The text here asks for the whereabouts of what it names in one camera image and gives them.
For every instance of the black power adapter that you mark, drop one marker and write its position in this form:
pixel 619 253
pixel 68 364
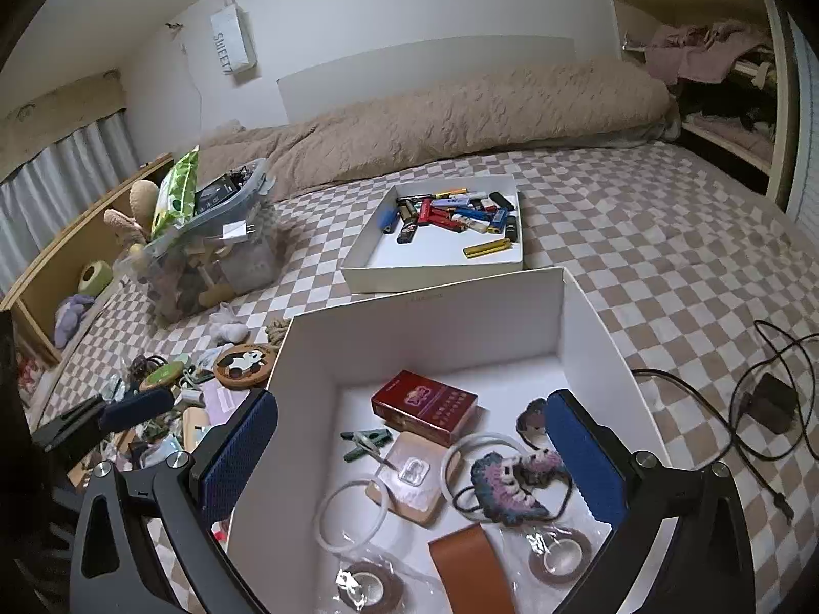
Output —
pixel 774 403

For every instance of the white cloth bundle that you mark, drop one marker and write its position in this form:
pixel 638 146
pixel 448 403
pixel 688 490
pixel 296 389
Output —
pixel 227 326

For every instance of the green tape roll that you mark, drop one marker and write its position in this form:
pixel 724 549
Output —
pixel 95 280

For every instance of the brown leather piece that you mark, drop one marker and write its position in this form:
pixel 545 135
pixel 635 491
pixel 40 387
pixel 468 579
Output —
pixel 470 569

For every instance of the open closet shelf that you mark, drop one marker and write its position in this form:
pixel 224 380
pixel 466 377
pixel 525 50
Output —
pixel 723 141

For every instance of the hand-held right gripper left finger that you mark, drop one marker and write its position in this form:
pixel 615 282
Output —
pixel 237 454

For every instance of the green wet wipes pack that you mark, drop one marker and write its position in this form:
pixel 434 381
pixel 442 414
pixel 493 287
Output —
pixel 176 195

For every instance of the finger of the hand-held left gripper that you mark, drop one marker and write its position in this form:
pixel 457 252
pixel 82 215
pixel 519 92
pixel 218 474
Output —
pixel 137 408

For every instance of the green round coaster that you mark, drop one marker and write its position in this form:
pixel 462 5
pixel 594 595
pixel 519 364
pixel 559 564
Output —
pixel 163 374

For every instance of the small clear plastic packet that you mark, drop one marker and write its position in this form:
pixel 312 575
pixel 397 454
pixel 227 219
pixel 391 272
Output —
pixel 414 470

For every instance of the beige curtain valance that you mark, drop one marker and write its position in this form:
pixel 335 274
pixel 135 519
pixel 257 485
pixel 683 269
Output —
pixel 64 102

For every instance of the purple plush toy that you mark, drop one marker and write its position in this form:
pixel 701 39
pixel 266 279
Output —
pixel 73 320

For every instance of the pile of pink clothes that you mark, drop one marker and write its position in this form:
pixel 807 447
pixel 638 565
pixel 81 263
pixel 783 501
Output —
pixel 697 51

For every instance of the red cigarette pack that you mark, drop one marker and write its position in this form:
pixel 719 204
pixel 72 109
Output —
pixel 422 400

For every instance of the beige knitted plush toy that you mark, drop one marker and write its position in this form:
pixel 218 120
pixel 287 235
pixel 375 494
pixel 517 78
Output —
pixel 144 198

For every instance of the large white cardboard box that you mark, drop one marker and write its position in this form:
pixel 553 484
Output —
pixel 448 332

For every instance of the wooden bedside shelf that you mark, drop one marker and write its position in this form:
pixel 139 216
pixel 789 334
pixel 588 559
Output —
pixel 57 249

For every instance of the wrapped brown tape roll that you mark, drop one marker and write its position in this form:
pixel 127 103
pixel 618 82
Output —
pixel 349 595
pixel 544 572

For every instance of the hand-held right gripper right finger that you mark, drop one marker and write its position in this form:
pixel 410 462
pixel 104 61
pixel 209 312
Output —
pixel 582 460

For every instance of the panda cork coaster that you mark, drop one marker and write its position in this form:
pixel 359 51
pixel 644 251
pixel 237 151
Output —
pixel 246 364

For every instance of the large purple crochet piece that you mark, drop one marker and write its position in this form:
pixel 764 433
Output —
pixel 505 479

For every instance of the white closet door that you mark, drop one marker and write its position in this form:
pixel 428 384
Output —
pixel 803 141

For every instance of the square light wooden coaster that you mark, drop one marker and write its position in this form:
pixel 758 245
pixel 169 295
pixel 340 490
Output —
pixel 400 502

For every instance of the grey curtain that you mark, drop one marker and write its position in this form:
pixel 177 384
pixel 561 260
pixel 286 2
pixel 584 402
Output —
pixel 64 172

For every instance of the green clothespin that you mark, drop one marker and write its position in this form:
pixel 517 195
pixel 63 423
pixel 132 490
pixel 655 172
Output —
pixel 368 440

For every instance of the clear plastic storage bin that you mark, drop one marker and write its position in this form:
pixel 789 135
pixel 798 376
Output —
pixel 243 262

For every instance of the shallow white box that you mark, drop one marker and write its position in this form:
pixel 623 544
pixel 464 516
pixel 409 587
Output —
pixel 422 256

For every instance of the white hanging bag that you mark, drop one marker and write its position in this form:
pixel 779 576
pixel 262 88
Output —
pixel 233 38

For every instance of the pile of colourful lighters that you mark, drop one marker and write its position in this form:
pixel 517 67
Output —
pixel 441 214

